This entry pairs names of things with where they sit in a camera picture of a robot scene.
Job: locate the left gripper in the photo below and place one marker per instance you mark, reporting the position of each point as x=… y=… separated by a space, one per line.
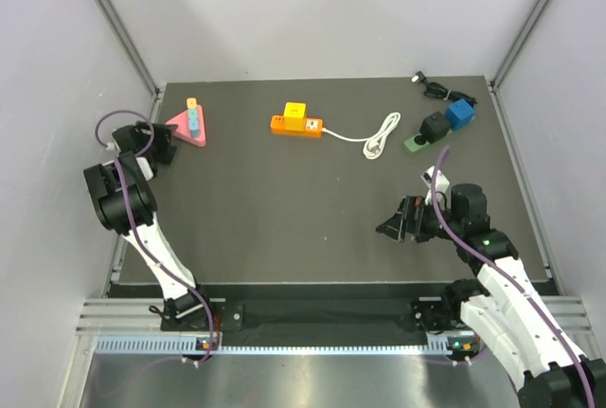
x=162 y=134

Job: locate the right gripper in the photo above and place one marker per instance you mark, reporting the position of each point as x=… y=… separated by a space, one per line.
x=411 y=213

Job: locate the pink triangular socket board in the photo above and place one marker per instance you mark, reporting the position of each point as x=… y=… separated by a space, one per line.
x=181 y=127

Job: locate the light blue small plug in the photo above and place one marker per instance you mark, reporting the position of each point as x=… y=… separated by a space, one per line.
x=194 y=128

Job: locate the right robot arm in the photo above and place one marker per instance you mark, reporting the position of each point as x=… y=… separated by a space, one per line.
x=499 y=303

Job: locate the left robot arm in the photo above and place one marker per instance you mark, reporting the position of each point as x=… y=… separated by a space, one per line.
x=124 y=203

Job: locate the green power strip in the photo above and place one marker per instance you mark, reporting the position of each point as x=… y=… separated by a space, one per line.
x=416 y=143

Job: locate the black cube adapter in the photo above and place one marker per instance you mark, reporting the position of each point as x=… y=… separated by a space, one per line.
x=434 y=127

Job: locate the blue cube adapter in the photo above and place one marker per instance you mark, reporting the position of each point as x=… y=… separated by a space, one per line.
x=459 y=114

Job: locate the orange power strip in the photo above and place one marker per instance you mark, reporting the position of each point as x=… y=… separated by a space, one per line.
x=314 y=127

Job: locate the yellow cube adapter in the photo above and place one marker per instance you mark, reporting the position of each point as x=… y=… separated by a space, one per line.
x=295 y=115

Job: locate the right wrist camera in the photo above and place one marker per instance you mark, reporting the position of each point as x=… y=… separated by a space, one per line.
x=434 y=178

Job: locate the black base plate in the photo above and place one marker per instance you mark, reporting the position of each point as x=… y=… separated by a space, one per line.
x=248 y=314

